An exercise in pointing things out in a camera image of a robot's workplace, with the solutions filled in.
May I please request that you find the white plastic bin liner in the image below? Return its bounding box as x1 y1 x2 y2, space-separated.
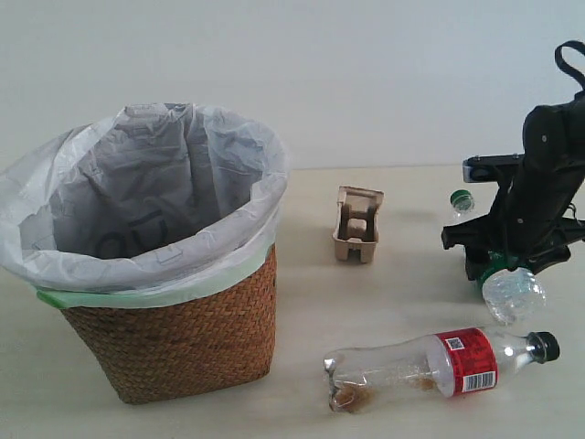
1 103 290 309

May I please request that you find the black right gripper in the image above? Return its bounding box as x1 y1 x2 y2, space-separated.
441 158 584 281

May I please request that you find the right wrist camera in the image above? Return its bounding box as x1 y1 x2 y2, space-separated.
462 154 524 183

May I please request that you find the woven wicker waste basket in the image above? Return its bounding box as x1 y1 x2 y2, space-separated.
62 249 277 405

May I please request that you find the brown cardboard pulp tray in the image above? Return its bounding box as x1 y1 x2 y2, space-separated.
332 186 385 263

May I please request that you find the green label water bottle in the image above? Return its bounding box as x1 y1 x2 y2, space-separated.
448 188 548 327

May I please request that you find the red label cola bottle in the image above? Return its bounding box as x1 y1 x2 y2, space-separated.
324 327 560 413

